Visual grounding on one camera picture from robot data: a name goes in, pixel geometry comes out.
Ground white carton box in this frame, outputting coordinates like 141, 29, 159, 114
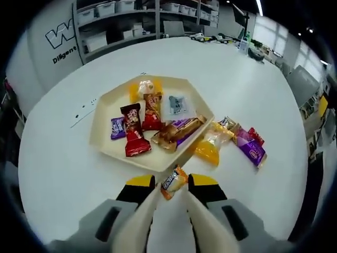
85, 35, 108, 53

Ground small red food packet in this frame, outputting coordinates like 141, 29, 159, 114
247, 127, 265, 146

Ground small orange food packet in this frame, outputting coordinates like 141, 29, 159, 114
160, 164, 189, 201
217, 115, 237, 130

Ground purple pink food packet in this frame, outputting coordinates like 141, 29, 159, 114
232, 125, 269, 170

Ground yellow pastry food packet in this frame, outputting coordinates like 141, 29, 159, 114
194, 123, 237, 167
128, 77, 164, 104

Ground black curved device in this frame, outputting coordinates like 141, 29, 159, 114
248, 47, 266, 63

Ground small purple food packet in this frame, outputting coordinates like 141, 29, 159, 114
110, 116, 127, 140

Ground red orange wafer food packet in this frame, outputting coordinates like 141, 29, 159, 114
141, 92, 163, 132

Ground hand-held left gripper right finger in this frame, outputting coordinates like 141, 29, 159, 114
187, 173, 277, 253

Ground cream hexagonal container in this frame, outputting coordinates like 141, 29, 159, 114
88, 75, 216, 173

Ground white logo column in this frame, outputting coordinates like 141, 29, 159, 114
15, 2, 85, 116

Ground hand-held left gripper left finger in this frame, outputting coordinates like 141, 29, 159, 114
46, 173, 156, 253

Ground grey panel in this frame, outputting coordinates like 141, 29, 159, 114
163, 21, 185, 36

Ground row of white storage boxes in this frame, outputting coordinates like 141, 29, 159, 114
76, 0, 219, 27

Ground white yellow small device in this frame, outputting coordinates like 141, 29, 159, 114
191, 32, 211, 42

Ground dark red food bar packet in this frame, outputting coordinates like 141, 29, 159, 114
120, 103, 153, 158

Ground white food tongs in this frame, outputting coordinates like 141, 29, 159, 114
110, 183, 239, 253

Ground grey metal shelf rack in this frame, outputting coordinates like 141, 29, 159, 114
72, 0, 221, 65

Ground large purple gold food packet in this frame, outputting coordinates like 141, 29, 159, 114
151, 114, 209, 153

